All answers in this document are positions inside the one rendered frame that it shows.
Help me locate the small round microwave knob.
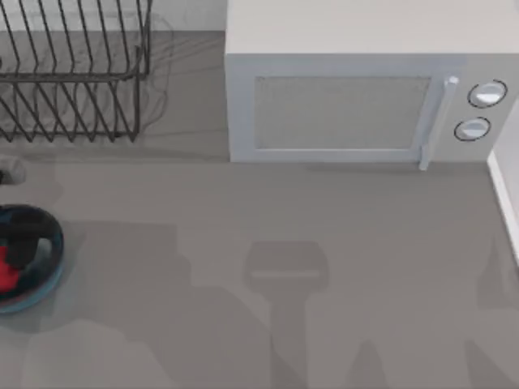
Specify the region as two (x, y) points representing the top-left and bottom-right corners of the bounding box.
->
(453, 116), (492, 143)

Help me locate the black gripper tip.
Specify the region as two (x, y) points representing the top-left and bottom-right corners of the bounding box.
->
(6, 212), (58, 270)

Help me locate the dark wire dish rack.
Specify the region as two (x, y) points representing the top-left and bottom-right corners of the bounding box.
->
(0, 0), (154, 143)

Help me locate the red object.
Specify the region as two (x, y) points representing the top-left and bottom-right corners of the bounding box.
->
(0, 244), (26, 294)

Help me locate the dark blue bowl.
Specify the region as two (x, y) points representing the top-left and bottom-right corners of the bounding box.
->
(0, 203), (66, 315)

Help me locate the pale microwave door handle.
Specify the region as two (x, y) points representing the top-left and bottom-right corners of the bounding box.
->
(418, 75), (461, 172)

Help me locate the pale microwave oven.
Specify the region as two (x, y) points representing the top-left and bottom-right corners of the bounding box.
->
(224, 0), (519, 172)

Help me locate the microwave door with window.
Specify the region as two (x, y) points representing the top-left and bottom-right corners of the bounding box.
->
(225, 53), (438, 164)

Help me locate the large round microwave knob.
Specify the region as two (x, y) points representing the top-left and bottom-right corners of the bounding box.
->
(466, 79), (509, 109)

